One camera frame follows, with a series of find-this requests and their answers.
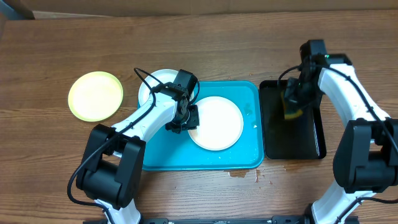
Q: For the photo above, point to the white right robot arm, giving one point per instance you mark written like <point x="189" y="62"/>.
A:
<point x="365" y="162"/>

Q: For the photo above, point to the teal plastic tray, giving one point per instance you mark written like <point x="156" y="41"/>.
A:
<point x="169" y="151"/>

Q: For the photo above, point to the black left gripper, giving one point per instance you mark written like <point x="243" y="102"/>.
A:
<point x="194" y="124"/>

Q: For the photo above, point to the yellow green sponge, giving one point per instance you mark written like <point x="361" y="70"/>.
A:
<point x="291" y="109"/>

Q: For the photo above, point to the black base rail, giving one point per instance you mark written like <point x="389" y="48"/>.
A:
<point x="274" y="220"/>

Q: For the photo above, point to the yellow-green plate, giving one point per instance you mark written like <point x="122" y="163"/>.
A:
<point x="95" y="96"/>

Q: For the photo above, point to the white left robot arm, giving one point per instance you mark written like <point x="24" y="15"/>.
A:
<point x="111" y="167"/>

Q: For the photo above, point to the white plate with red stain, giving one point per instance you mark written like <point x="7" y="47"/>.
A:
<point x="220" y="124"/>

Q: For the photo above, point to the black plastic tray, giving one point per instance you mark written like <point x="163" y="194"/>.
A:
<point x="299" y="138"/>

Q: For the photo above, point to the white plate with blue rim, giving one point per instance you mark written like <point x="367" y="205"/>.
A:
<point x="159" y="83"/>

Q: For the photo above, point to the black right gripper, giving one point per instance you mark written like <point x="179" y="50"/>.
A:
<point x="292" y="97"/>

